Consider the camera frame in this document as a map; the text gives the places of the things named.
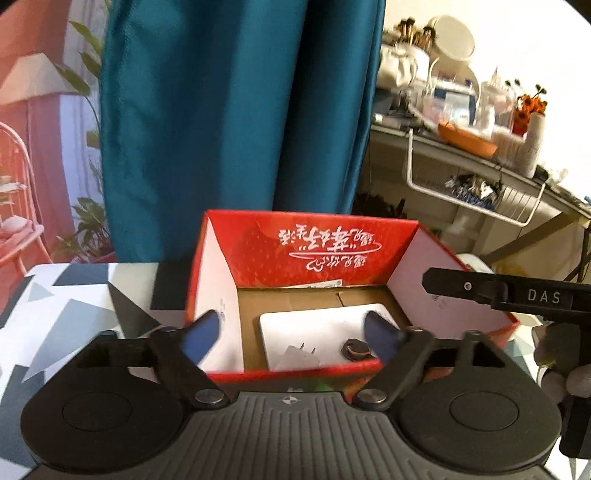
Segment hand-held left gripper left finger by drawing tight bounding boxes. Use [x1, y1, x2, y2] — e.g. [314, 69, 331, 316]
[74, 309, 230, 408]

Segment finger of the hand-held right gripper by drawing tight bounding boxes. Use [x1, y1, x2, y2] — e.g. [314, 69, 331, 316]
[422, 267, 509, 308]

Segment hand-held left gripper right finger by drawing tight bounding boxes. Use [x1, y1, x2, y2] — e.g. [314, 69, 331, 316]
[352, 310, 511, 412]

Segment white rectangular board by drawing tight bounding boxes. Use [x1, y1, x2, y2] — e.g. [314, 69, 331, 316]
[259, 302, 399, 373]

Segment white plug adapter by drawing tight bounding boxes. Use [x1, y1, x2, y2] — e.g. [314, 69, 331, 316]
[281, 340, 320, 371]

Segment red strawberry print cardboard box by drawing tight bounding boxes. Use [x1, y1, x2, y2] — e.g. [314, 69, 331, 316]
[184, 209, 516, 385]

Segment person's right hand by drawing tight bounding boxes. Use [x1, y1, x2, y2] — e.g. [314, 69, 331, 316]
[533, 323, 589, 408]

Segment dark dressing table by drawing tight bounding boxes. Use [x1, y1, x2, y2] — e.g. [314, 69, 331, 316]
[368, 124, 591, 289]

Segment geometric patterned tablecloth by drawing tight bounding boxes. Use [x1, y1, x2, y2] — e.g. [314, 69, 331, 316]
[0, 262, 188, 480]

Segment orange bowl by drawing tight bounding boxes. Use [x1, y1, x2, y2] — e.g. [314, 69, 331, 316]
[437, 120, 500, 158]

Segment clear cotton swab box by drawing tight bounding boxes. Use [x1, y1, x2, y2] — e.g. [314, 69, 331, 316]
[491, 129, 527, 168]

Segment clear acrylic cosmetics organizer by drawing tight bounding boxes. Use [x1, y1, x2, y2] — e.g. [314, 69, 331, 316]
[478, 80, 515, 130]

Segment orange artificial flowers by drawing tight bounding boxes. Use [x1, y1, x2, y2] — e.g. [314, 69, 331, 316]
[505, 79, 551, 136]

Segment teal curtain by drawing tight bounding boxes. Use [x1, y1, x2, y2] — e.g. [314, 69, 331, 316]
[99, 0, 387, 265]

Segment round white vanity mirror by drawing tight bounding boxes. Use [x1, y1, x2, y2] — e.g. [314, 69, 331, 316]
[427, 15, 477, 88]

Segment bunch of makeup brushes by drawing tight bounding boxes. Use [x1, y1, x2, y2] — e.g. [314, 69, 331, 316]
[392, 17, 439, 52]

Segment pink printed room backdrop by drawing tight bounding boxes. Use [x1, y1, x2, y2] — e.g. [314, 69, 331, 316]
[0, 0, 117, 269]

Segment white wire basket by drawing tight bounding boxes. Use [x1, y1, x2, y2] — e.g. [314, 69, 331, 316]
[405, 128, 549, 228]

